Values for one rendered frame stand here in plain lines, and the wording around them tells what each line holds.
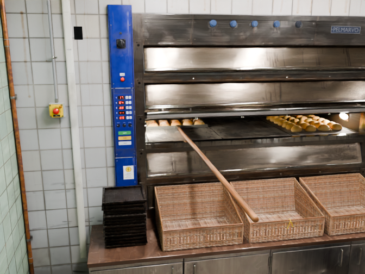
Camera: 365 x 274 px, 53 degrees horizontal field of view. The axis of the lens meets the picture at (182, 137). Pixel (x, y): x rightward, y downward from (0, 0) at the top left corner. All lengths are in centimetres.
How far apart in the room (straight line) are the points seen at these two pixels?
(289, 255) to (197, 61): 150
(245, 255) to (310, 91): 135
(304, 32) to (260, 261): 169
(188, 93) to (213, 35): 45
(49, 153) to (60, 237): 66
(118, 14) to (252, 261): 189
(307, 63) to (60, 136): 190
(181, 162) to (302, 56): 122
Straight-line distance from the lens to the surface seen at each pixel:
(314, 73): 305
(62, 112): 264
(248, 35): 284
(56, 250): 309
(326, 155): 325
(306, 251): 281
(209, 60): 273
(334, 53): 314
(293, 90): 300
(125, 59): 262
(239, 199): 175
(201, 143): 281
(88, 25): 266
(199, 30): 273
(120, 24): 262
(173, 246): 257
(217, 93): 278
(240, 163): 294
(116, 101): 264
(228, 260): 262
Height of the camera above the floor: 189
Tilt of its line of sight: 14 degrees down
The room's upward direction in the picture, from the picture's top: straight up
